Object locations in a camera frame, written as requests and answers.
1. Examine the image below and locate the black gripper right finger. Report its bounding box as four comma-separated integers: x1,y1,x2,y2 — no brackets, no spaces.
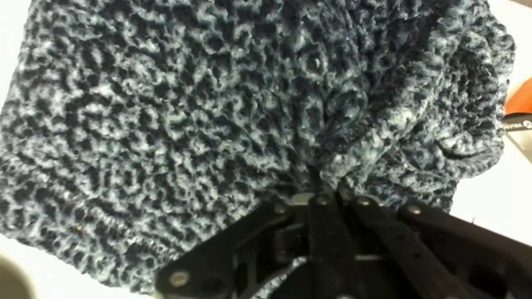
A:
326,189,532,299

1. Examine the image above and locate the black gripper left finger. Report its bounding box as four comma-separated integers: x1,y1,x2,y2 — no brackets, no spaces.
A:
154,191,336,299

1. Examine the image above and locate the dark blue knitted blanket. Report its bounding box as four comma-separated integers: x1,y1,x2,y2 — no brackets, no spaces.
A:
0,0,519,296

